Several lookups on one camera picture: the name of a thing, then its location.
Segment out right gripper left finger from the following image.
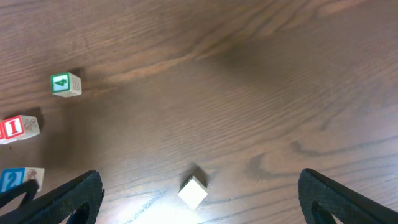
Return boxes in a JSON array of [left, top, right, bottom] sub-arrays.
[[1, 170, 104, 224]]

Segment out red letter I block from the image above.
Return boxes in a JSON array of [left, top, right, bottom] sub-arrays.
[[2, 115, 40, 144]]

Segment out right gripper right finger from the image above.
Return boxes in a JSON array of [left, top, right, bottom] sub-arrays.
[[298, 168, 397, 224]]

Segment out red letter A block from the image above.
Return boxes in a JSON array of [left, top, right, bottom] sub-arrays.
[[0, 120, 5, 144]]

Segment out green number 4 block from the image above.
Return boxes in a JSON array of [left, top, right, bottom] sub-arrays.
[[50, 72, 82, 98]]

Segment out blue number 2 block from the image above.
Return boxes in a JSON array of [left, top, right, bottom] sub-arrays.
[[1, 167, 45, 192]]

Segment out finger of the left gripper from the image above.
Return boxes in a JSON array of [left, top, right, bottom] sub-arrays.
[[0, 179, 39, 208]]

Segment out plain wooden block right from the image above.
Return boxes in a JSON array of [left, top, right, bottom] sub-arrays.
[[177, 176, 208, 210]]

